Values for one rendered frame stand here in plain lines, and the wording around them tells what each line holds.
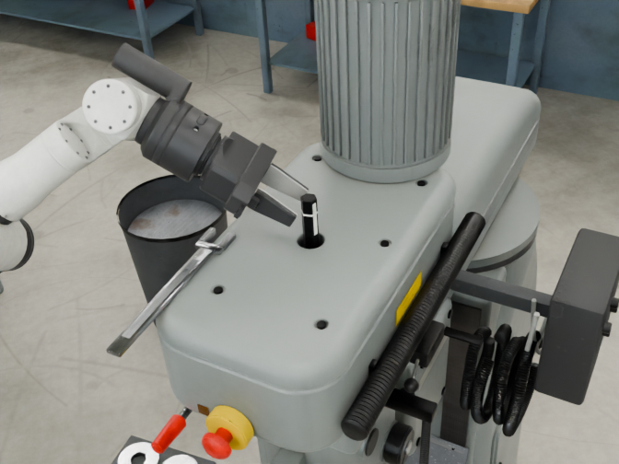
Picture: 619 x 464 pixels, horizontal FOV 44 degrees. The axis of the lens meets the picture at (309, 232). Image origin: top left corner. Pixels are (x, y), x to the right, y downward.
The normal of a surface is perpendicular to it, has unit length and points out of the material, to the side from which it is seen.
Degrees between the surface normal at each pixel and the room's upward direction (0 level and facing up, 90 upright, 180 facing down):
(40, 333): 0
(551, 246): 0
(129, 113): 65
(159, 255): 94
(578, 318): 90
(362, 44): 90
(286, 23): 90
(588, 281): 0
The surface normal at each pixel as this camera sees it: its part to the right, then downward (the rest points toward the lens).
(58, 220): -0.05, -0.79
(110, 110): 0.00, 0.22
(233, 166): 0.44, -0.62
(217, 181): -0.26, 0.60
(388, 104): -0.04, 0.61
